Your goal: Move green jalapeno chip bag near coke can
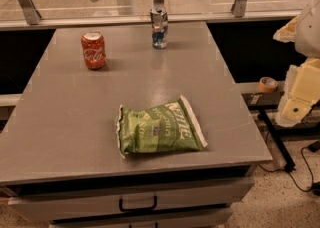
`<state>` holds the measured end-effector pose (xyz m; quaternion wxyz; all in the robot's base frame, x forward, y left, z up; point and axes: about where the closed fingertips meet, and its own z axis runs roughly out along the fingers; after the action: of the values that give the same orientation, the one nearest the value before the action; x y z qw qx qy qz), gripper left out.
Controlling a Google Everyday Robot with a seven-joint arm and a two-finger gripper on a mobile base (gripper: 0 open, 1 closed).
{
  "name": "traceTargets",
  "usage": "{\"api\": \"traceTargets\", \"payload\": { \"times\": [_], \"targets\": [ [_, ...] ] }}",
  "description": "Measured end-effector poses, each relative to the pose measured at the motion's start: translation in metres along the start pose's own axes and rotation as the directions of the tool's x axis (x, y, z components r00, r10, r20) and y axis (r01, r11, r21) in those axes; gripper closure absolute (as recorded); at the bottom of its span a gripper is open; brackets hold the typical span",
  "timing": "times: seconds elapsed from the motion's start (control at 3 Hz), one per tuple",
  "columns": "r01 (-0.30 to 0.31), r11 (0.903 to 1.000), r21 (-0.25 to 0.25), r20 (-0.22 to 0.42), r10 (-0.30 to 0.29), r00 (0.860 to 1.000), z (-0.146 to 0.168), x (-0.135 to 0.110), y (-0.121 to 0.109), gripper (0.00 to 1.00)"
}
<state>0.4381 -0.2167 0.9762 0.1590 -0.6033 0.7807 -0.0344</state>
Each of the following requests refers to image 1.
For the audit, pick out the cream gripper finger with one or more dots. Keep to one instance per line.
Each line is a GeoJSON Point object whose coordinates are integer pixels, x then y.
{"type": "Point", "coordinates": [286, 33]}
{"type": "Point", "coordinates": [301, 92]}

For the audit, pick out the green jalapeno chip bag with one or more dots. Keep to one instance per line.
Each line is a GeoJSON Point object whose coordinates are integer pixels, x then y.
{"type": "Point", "coordinates": [169, 127]}

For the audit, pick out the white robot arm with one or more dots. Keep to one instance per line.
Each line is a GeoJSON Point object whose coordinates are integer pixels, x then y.
{"type": "Point", "coordinates": [307, 35]}

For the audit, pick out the silver blue drink can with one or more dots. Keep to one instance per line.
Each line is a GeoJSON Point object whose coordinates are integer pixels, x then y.
{"type": "Point", "coordinates": [159, 23]}

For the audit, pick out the red coke can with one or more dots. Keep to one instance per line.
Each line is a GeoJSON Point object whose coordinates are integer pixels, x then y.
{"type": "Point", "coordinates": [93, 46]}

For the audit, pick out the orange tape roll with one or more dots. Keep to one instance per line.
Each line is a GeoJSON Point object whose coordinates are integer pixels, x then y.
{"type": "Point", "coordinates": [268, 84]}

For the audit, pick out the black table leg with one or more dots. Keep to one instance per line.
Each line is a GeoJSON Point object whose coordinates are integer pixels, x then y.
{"type": "Point", "coordinates": [290, 165]}

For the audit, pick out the lower grey drawer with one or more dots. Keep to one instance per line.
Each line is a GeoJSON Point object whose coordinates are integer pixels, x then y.
{"type": "Point", "coordinates": [178, 219]}

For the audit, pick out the grey drawer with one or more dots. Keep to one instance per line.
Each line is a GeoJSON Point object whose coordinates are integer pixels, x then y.
{"type": "Point", "coordinates": [101, 202]}
{"type": "Point", "coordinates": [178, 219]}

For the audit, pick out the upper grey drawer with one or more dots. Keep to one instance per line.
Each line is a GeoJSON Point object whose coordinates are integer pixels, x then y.
{"type": "Point", "coordinates": [101, 202]}

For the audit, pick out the black drawer handle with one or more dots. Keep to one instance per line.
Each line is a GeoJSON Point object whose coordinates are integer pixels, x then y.
{"type": "Point", "coordinates": [138, 205]}

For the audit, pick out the left metal rail bracket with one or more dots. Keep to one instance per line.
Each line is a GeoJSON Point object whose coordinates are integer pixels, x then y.
{"type": "Point", "coordinates": [32, 16]}

